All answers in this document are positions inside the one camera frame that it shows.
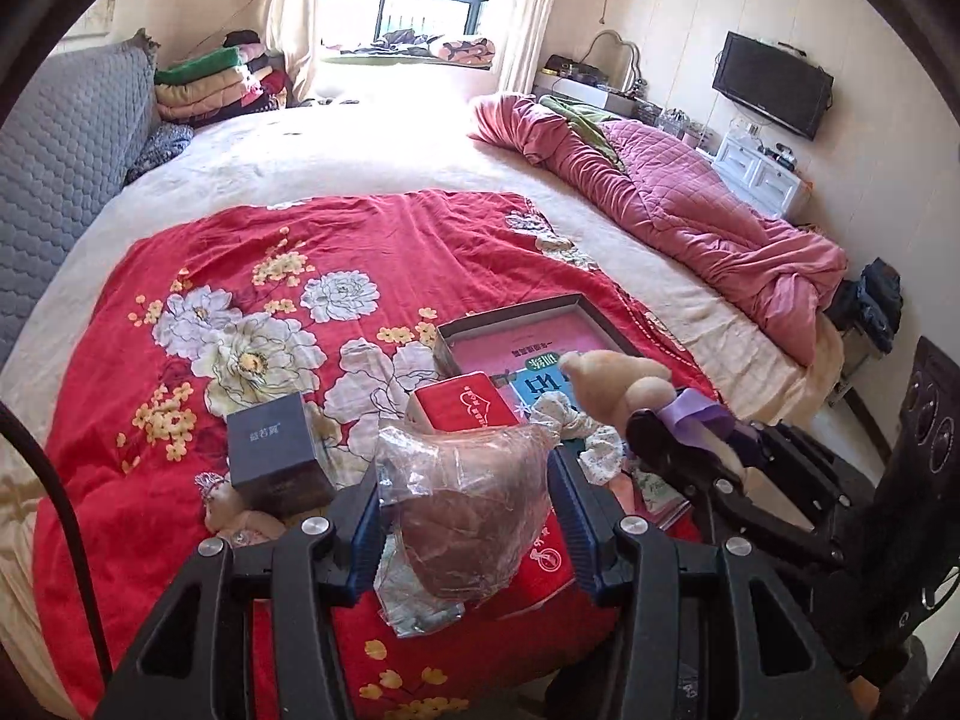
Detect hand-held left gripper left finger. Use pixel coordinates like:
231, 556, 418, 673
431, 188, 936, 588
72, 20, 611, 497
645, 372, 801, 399
94, 461, 383, 720

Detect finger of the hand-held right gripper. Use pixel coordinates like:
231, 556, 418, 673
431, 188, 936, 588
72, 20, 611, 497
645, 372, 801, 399
739, 420, 803, 481
625, 406, 743, 500

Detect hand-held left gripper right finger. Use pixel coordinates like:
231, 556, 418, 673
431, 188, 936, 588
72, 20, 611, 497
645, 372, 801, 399
546, 448, 863, 720

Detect teddy bear with purple ribbon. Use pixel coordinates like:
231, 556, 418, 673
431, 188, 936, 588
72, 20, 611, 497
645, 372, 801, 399
561, 349, 758, 481

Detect floral fabric scrunchie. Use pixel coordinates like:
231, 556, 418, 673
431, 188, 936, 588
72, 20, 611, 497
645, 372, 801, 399
525, 394, 627, 485

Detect brown cloth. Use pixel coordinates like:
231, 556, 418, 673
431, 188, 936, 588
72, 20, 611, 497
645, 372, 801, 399
371, 424, 552, 638

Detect dark blue box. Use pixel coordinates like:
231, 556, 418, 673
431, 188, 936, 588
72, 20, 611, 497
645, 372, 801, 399
226, 391, 336, 515

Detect shallow cardboard tray pink inside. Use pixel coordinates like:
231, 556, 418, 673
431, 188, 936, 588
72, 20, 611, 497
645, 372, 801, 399
435, 292, 698, 533

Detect black speaker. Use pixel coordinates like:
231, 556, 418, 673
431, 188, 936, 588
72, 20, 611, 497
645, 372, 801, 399
889, 336, 960, 511

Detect pile of dark clothes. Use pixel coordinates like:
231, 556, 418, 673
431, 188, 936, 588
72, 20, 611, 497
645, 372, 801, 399
829, 259, 905, 391

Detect pink quilt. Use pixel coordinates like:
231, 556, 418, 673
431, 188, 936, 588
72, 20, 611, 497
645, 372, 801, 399
469, 92, 848, 368

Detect white drawer cabinet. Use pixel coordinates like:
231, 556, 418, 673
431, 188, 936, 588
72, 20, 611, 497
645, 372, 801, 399
711, 136, 811, 218

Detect red floral blanket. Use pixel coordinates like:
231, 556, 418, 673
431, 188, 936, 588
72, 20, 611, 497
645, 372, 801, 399
34, 191, 721, 720

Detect green cloth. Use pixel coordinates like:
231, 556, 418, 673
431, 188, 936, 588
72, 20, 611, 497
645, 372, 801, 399
540, 94, 623, 166

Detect black television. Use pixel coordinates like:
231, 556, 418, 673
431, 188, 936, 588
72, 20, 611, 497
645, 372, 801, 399
712, 31, 835, 140

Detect cluttered dresser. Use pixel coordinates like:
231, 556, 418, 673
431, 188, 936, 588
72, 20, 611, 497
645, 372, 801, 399
536, 52, 713, 151

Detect heart-shaped mirror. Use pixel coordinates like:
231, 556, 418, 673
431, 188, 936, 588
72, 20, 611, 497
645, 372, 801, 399
585, 30, 646, 95

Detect cream bed sheet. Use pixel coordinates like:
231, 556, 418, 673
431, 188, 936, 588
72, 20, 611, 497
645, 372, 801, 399
0, 94, 848, 720

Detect dark patterned cloth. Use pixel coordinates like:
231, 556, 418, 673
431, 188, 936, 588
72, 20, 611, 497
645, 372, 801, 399
124, 122, 196, 185

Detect floral cushion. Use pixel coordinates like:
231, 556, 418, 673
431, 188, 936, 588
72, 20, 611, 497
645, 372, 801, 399
431, 36, 497, 65

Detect cream curtain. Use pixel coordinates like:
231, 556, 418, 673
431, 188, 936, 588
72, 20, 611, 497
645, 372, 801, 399
262, 0, 338, 102
495, 0, 571, 98

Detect grey quilted headboard cover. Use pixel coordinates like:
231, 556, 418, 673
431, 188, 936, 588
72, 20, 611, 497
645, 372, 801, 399
0, 30, 162, 368

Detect stack of folded clothes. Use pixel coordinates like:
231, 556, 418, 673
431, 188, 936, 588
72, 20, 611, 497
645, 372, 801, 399
154, 30, 290, 128

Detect black cable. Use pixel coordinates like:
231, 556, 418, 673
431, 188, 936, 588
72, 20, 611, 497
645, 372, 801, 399
0, 401, 113, 683

